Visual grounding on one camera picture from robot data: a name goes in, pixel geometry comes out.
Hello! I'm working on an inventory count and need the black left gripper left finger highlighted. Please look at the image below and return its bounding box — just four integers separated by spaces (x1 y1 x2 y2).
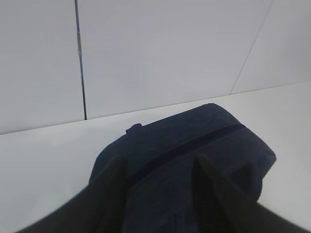
21 156 129 233

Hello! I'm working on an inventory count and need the navy blue lunch bag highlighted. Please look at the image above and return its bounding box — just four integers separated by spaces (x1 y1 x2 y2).
90 103 276 233

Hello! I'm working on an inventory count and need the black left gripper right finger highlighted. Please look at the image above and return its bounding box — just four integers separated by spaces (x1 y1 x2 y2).
194 155 307 233

